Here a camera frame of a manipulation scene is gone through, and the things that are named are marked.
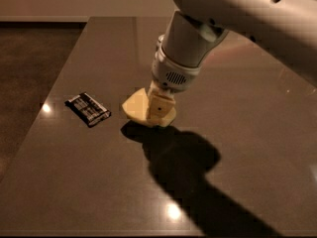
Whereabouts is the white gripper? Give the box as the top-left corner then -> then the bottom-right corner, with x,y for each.
147,35 -> 200,123

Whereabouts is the yellow sponge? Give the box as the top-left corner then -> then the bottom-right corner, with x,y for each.
122,88 -> 170,128

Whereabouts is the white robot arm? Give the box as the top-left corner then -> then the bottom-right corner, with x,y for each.
147,0 -> 317,126

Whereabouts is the black rxbar chocolate wrapper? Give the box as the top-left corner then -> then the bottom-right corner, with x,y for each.
64,92 -> 112,128

